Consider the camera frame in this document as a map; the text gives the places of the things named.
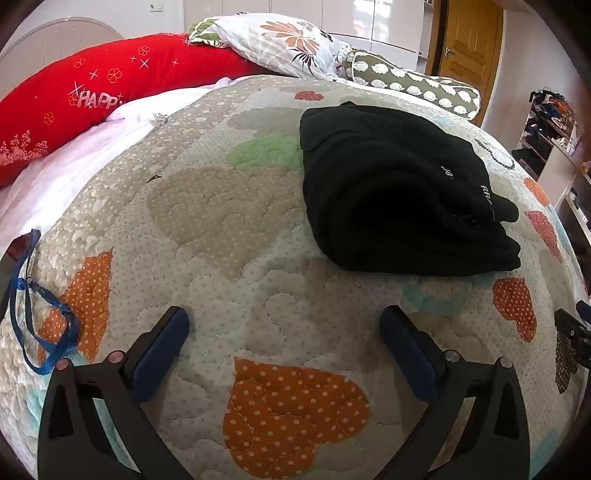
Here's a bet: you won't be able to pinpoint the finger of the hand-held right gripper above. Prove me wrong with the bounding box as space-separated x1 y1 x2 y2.
554 300 591 367

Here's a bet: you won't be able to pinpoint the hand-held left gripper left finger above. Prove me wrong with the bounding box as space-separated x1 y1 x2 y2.
38 305 195 480

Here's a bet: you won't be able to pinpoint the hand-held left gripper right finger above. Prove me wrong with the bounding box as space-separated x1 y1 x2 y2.
376 305 531 480

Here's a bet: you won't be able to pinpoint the black pants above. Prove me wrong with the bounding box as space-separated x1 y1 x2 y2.
299 102 522 277

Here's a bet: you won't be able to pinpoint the heart patterned quilt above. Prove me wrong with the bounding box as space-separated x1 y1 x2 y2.
0 74 589 480

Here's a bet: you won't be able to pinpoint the white shelf unit with clutter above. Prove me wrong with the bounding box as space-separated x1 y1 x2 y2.
510 87 591 259

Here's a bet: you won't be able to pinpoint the white bed sheet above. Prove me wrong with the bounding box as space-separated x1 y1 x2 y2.
0 76 241 234

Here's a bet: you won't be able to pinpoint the olive pillow with white dots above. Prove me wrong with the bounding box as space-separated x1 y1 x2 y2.
344 50 482 121

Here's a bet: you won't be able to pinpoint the red embroidered pillow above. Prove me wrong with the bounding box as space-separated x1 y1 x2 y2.
0 33 273 188

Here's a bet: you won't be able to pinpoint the wooden door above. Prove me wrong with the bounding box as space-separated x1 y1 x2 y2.
427 0 504 83

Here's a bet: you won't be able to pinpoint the white floral pillow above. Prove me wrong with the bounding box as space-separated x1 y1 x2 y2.
188 15 354 83

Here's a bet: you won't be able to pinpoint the white wardrobe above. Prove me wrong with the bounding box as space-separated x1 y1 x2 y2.
182 0 437 58

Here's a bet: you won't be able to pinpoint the blue strap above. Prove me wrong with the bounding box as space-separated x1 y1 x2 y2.
8 228 80 376

